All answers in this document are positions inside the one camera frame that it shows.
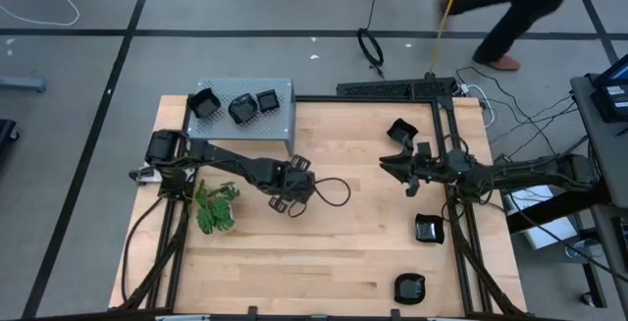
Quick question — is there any yellow hanging cable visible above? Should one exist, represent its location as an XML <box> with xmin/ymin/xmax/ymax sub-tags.
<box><xmin>429</xmin><ymin>0</ymin><xmax>467</xmax><ymax>78</ymax></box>

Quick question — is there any grey perforated metal shelf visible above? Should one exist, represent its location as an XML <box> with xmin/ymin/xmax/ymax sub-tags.
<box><xmin>185</xmin><ymin>77</ymin><xmax>298</xmax><ymax>157</ymax></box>

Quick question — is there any person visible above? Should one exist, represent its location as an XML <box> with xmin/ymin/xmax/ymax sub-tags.
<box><xmin>436</xmin><ymin>0</ymin><xmax>588</xmax><ymax>73</ymax></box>

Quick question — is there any grey side table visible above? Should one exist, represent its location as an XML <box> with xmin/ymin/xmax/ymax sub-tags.
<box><xmin>570</xmin><ymin>73</ymin><xmax>628</xmax><ymax>224</ymax></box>

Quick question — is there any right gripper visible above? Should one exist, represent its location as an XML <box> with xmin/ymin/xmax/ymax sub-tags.
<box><xmin>379</xmin><ymin>136</ymin><xmax>445</xmax><ymax>198</ymax></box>

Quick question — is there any black laptop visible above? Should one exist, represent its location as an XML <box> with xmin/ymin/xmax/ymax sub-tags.
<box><xmin>590</xmin><ymin>54</ymin><xmax>628</xmax><ymax>124</ymax></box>

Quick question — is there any white box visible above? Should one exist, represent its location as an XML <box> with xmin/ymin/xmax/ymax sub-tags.
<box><xmin>504</xmin><ymin>183</ymin><xmax>580</xmax><ymax>251</ymax></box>

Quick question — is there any black perforated metal bracket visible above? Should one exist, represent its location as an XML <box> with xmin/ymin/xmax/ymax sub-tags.
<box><xmin>336</xmin><ymin>77</ymin><xmax>458</xmax><ymax>100</ymax></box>

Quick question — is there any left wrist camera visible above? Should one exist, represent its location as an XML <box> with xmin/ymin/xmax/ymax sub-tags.
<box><xmin>292</xmin><ymin>169</ymin><xmax>318</xmax><ymax>197</ymax></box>

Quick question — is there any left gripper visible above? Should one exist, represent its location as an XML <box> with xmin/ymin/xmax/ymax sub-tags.
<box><xmin>264</xmin><ymin>153</ymin><xmax>312</xmax><ymax>214</ymax></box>

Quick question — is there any black left wrist camera cable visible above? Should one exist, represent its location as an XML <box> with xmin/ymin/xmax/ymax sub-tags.
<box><xmin>287</xmin><ymin>177</ymin><xmax>352</xmax><ymax>219</ymax></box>

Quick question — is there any green plant in white pot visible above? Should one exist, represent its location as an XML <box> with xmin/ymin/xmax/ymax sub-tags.
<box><xmin>194</xmin><ymin>179</ymin><xmax>241</xmax><ymax>237</ymax></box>

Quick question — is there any small black square plate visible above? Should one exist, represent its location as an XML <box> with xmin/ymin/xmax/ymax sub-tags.
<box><xmin>255</xmin><ymin>88</ymin><xmax>282</xmax><ymax>114</ymax></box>

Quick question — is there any black aluminium table frame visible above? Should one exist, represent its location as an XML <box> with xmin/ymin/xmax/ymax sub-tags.
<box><xmin>108</xmin><ymin>95</ymin><xmax>529</xmax><ymax>321</ymax></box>

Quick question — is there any white power cable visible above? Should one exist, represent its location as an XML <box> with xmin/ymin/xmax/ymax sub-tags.
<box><xmin>458</xmin><ymin>82</ymin><xmax>497</xmax><ymax>130</ymax></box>

